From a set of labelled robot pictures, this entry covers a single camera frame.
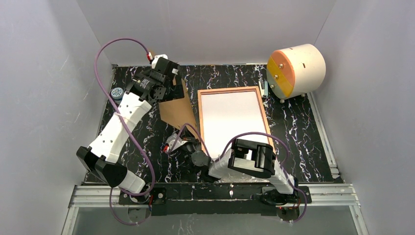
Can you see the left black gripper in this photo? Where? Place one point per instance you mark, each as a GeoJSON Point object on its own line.
{"type": "Point", "coordinates": [167, 88]}

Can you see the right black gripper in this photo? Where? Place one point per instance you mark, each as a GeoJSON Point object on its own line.
{"type": "Point", "coordinates": [183, 144]}

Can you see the brown cardboard backing board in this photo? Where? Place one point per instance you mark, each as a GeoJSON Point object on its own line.
{"type": "Point", "coordinates": [179, 111]}

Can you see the landscape photo print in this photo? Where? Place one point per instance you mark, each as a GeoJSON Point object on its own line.
{"type": "Point", "coordinates": [233, 120]}

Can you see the pink wooden picture frame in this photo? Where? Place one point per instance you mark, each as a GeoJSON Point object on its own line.
{"type": "Point", "coordinates": [267, 123]}

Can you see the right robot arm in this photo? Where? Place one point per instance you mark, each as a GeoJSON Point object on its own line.
{"type": "Point", "coordinates": [252, 158]}

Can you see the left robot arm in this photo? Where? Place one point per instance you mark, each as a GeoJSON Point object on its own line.
{"type": "Point", "coordinates": [100, 158]}

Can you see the blue lidded small jar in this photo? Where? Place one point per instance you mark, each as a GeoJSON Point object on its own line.
{"type": "Point", "coordinates": [117, 94]}

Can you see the white cylindrical drawer unit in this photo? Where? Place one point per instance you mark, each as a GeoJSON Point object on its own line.
{"type": "Point", "coordinates": [295, 71]}

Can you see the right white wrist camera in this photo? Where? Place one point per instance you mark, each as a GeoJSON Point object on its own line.
{"type": "Point", "coordinates": [172, 143]}

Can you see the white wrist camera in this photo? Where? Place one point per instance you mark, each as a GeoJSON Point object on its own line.
{"type": "Point", "coordinates": [172, 143]}
{"type": "Point", "coordinates": [155, 58]}

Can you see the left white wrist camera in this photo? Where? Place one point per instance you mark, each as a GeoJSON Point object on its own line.
{"type": "Point", "coordinates": [155, 58]}

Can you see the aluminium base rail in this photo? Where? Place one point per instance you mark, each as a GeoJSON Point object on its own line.
{"type": "Point", "coordinates": [218, 198]}

